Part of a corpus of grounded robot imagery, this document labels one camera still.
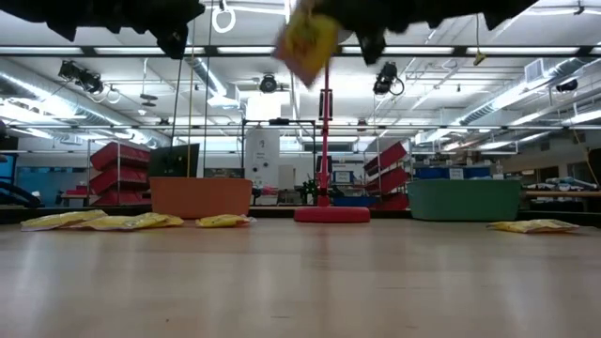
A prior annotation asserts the blue partition panel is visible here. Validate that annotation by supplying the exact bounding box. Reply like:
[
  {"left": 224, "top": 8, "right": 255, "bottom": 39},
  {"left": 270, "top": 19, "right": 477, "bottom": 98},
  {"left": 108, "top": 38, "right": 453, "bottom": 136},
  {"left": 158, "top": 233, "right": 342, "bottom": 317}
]
[{"left": 13, "top": 164, "right": 90, "bottom": 207}]

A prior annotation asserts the black curved hose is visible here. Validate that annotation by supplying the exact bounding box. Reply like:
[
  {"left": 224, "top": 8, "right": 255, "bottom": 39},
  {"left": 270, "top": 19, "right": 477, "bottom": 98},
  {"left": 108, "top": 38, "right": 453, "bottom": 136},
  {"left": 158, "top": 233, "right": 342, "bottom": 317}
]
[{"left": 0, "top": 180, "right": 44, "bottom": 209}]

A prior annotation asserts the orange plastic bin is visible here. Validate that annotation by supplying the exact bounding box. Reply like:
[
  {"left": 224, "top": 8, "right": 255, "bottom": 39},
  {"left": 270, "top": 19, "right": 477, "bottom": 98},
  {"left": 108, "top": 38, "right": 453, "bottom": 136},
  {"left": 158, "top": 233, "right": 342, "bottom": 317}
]
[{"left": 148, "top": 177, "right": 254, "bottom": 221}]

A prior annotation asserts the black overhead beam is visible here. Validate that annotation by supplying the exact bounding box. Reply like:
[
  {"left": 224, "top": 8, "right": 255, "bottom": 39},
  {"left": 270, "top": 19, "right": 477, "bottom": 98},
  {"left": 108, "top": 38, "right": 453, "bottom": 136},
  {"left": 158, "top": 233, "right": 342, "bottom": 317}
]
[{"left": 0, "top": 44, "right": 601, "bottom": 58}]

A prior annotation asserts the white cabinet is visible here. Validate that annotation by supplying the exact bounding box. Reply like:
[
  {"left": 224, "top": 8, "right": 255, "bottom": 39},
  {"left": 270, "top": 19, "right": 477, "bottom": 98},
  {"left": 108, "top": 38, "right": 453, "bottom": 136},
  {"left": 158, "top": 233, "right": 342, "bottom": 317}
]
[{"left": 243, "top": 129, "right": 282, "bottom": 189}]

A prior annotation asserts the black monitor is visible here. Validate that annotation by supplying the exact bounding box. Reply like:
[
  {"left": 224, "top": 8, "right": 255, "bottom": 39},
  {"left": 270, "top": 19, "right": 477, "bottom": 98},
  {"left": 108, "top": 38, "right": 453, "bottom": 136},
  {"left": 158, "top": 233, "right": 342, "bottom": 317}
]
[{"left": 147, "top": 143, "right": 202, "bottom": 178}]

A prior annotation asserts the red desk lamp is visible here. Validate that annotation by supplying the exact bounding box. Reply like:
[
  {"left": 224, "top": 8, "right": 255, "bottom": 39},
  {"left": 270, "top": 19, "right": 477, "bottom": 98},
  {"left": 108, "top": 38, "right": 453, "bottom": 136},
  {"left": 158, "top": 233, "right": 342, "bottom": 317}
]
[{"left": 293, "top": 44, "right": 372, "bottom": 224}]

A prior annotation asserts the white hanging cable loop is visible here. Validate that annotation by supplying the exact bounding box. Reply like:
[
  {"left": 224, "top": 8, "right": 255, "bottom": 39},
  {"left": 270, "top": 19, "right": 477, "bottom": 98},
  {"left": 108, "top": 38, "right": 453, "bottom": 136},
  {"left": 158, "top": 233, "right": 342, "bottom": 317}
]
[{"left": 210, "top": 3, "right": 238, "bottom": 35}]

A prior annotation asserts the blue storage bin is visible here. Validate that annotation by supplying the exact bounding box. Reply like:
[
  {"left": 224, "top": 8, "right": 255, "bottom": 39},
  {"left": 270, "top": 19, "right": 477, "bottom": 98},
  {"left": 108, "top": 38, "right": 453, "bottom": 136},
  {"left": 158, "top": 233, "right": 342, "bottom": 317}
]
[{"left": 331, "top": 195, "right": 379, "bottom": 208}]

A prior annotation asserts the light teal plastic bin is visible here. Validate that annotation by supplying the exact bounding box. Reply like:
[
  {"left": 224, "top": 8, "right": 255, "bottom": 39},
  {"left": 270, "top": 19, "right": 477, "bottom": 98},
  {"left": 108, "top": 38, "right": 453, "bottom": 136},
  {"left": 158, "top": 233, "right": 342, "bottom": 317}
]
[{"left": 407, "top": 178, "right": 522, "bottom": 223}]

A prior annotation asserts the red bin rack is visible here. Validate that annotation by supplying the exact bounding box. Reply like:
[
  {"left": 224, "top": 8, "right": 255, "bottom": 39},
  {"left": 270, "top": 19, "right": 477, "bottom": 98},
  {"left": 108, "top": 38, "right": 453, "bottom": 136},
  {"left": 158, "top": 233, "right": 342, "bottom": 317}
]
[
  {"left": 362, "top": 140, "right": 413, "bottom": 211},
  {"left": 88, "top": 140, "right": 152, "bottom": 207}
]

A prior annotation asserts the yellow hanging cord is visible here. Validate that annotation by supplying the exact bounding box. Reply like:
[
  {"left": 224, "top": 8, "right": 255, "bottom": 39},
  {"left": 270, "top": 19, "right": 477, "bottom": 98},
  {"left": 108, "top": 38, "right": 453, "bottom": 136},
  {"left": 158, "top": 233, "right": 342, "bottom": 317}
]
[{"left": 471, "top": 13, "right": 487, "bottom": 67}]

